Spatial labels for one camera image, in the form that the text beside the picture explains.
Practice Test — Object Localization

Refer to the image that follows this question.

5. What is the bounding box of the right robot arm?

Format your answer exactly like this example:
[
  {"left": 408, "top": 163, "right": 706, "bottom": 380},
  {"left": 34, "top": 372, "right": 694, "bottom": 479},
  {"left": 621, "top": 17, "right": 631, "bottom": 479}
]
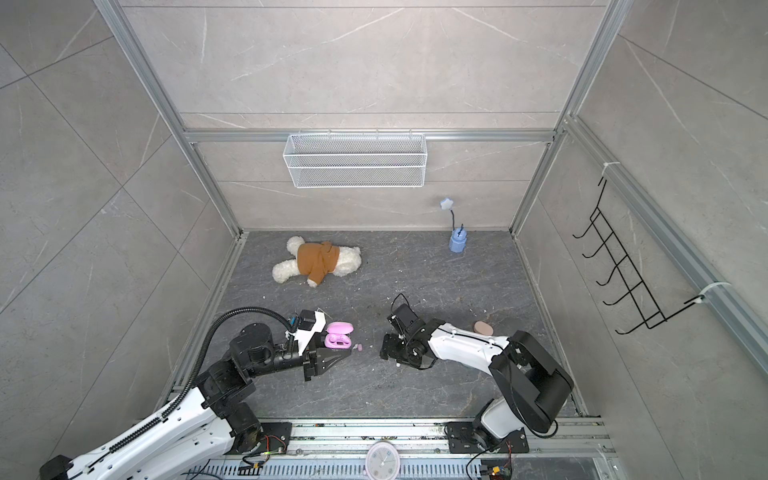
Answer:
[{"left": 380, "top": 294, "right": 574, "bottom": 448}]

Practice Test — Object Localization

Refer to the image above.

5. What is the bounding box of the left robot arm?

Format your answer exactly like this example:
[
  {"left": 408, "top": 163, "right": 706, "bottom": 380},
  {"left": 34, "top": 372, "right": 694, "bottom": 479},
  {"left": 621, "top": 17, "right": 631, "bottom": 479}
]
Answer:
[{"left": 39, "top": 306, "right": 354, "bottom": 479}]

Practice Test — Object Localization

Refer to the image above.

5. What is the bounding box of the white plush dog brown shirt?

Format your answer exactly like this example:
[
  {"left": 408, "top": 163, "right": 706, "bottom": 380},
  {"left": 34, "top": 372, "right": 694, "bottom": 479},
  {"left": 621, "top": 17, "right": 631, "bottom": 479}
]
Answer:
[{"left": 272, "top": 236, "right": 362, "bottom": 288}]

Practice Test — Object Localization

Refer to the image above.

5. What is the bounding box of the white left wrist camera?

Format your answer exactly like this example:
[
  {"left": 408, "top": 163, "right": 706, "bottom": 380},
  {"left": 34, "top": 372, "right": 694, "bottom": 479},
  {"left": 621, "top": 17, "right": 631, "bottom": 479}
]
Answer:
[{"left": 286, "top": 310, "right": 327, "bottom": 355}]

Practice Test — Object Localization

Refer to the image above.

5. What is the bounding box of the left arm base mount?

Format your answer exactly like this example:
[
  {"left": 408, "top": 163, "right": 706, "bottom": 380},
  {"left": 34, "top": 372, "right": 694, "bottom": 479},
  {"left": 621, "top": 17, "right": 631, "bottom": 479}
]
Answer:
[{"left": 244, "top": 421, "right": 293, "bottom": 455}]

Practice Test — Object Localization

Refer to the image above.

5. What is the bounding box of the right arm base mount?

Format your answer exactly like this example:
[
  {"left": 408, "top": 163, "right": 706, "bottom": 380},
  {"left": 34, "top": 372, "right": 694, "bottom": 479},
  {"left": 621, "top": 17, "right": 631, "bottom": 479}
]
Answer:
[{"left": 444, "top": 419, "right": 530, "bottom": 454}]

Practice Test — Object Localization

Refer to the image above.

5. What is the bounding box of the white wire wall basket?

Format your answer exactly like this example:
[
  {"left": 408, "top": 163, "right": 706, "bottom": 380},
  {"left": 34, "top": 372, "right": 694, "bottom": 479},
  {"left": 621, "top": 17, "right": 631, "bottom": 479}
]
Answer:
[{"left": 283, "top": 133, "right": 428, "bottom": 189}]

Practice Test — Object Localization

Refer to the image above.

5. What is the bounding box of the black wall hook rack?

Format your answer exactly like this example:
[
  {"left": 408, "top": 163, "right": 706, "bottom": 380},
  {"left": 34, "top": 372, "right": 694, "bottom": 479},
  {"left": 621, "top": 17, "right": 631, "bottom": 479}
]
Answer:
[{"left": 571, "top": 177, "right": 706, "bottom": 336}]

